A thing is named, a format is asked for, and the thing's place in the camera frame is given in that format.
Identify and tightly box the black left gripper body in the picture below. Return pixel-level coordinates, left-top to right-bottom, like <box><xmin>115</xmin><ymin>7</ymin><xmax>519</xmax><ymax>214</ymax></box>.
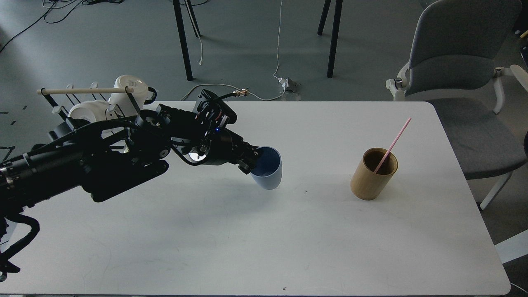
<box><xmin>188</xmin><ymin>129</ymin><xmax>244</xmax><ymax>166</ymax></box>

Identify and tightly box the blue plastic cup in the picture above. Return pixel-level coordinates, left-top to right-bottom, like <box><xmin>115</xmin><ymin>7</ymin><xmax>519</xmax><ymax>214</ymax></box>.
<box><xmin>250</xmin><ymin>146</ymin><xmax>283</xmax><ymax>190</ymax></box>

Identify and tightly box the pink chopstick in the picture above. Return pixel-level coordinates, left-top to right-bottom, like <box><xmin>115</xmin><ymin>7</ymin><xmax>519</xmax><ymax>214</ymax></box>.
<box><xmin>373</xmin><ymin>117</ymin><xmax>412</xmax><ymax>174</ymax></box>

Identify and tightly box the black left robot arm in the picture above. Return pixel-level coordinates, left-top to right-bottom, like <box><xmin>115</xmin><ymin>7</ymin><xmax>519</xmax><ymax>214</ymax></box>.
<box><xmin>0</xmin><ymin>103</ymin><xmax>263</xmax><ymax>281</ymax></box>

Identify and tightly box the floor power socket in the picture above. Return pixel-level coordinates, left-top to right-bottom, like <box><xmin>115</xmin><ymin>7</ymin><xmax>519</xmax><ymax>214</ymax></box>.
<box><xmin>278</xmin><ymin>77</ymin><xmax>298</xmax><ymax>94</ymax></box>

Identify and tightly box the bamboo cylinder holder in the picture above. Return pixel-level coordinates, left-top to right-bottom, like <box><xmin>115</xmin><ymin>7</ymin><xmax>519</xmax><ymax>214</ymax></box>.
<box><xmin>349</xmin><ymin>147</ymin><xmax>398</xmax><ymax>200</ymax></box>

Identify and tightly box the white mug on rack front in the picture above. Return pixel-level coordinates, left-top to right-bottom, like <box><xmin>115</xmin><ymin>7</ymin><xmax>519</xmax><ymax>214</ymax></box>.
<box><xmin>68</xmin><ymin>100</ymin><xmax>117</xmax><ymax>123</ymax></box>

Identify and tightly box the black table leg left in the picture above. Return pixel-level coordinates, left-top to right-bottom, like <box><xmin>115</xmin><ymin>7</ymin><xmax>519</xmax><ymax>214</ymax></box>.
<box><xmin>172</xmin><ymin>0</ymin><xmax>201</xmax><ymax>81</ymax></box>

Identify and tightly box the black table leg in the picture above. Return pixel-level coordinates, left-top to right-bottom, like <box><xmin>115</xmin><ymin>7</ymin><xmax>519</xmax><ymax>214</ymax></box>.
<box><xmin>172</xmin><ymin>0</ymin><xmax>201</xmax><ymax>81</ymax></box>
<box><xmin>317</xmin><ymin>0</ymin><xmax>344</xmax><ymax>79</ymax></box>

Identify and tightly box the black table leg right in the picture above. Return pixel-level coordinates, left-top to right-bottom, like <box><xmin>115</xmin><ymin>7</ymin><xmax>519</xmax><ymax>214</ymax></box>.
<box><xmin>317</xmin><ymin>0</ymin><xmax>344</xmax><ymax>79</ymax></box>

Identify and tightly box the grey office chair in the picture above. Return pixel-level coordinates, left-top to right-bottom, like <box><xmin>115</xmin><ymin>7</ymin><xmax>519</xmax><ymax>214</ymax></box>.
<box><xmin>386</xmin><ymin>0</ymin><xmax>528</xmax><ymax>211</ymax></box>

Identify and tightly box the camera on left wrist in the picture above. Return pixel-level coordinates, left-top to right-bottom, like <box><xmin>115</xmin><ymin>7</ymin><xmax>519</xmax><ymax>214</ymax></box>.
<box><xmin>193</xmin><ymin>89</ymin><xmax>238</xmax><ymax>129</ymax></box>

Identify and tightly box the white floor cable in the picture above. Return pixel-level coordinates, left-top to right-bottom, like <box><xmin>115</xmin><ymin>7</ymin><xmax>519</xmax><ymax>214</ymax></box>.
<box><xmin>179</xmin><ymin>0</ymin><xmax>289</xmax><ymax>101</ymax></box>

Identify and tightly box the black wire cup rack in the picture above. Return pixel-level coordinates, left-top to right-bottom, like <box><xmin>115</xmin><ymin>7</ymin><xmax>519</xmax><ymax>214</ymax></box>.
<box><xmin>37</xmin><ymin>85</ymin><xmax>154</xmax><ymax>150</ymax></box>

